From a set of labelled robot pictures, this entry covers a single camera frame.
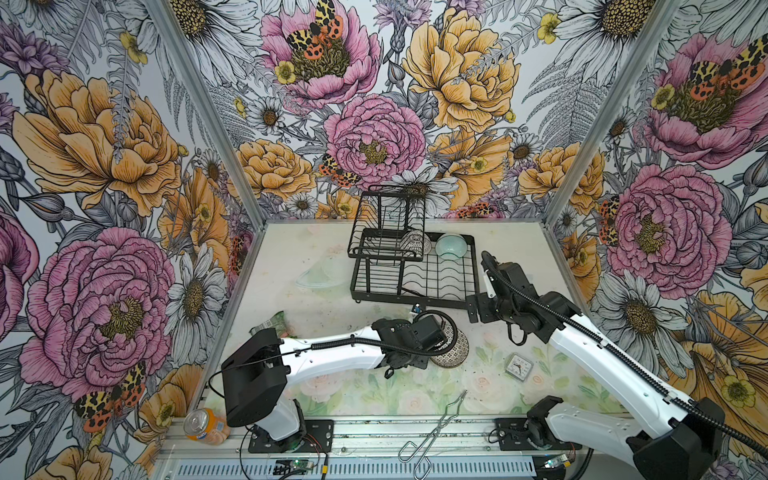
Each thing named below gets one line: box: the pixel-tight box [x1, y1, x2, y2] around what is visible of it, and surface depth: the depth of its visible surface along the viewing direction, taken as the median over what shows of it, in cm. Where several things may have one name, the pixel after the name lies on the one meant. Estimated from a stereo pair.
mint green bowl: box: [435, 234, 468, 260], surface depth 110 cm
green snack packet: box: [249, 310, 297, 338], surface depth 91 cm
